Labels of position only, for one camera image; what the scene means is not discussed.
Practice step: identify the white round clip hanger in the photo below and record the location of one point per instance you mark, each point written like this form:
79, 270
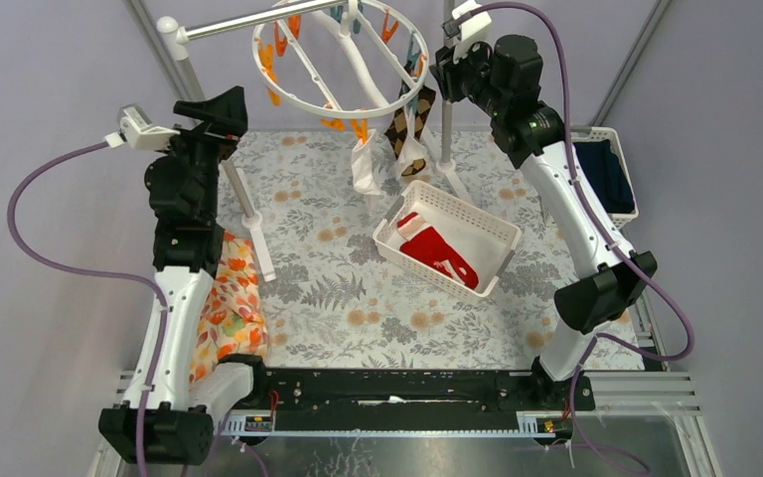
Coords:
364, 59

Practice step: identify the grey horizontal rack bar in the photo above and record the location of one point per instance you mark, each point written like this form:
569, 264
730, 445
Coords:
188, 34

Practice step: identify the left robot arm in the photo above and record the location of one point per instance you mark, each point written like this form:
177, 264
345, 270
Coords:
165, 418

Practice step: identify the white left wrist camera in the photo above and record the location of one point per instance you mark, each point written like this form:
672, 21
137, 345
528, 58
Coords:
135, 129

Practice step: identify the white basket with clothes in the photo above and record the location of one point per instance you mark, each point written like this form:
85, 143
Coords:
594, 134

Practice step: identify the navy garment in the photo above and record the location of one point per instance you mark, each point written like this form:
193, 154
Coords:
606, 176

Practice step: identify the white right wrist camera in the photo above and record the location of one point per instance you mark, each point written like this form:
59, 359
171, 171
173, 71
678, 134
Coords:
464, 28

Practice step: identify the floral grey tablecloth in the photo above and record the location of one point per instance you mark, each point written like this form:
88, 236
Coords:
335, 302

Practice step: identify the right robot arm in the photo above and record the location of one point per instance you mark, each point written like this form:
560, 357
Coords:
502, 80

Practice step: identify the orange clip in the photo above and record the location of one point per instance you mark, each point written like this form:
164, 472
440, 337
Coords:
334, 123
361, 128

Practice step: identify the floral orange cloth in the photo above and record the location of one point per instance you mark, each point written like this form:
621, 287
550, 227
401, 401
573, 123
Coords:
231, 321

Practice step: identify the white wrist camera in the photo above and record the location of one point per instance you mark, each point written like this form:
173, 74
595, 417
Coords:
464, 28
135, 129

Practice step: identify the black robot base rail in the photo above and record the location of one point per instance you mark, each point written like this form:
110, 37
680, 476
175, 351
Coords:
401, 403

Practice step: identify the red snowflake sock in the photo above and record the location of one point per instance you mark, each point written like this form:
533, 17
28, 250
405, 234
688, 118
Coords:
422, 242

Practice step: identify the white perforated sock basket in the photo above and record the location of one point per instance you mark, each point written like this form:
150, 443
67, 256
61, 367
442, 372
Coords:
488, 243

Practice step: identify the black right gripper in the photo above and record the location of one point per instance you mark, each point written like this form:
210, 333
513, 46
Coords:
445, 72

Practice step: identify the white rack right foot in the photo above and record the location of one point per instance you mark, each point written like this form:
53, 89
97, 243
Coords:
440, 148

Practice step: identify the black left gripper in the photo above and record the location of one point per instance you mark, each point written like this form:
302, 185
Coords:
204, 133

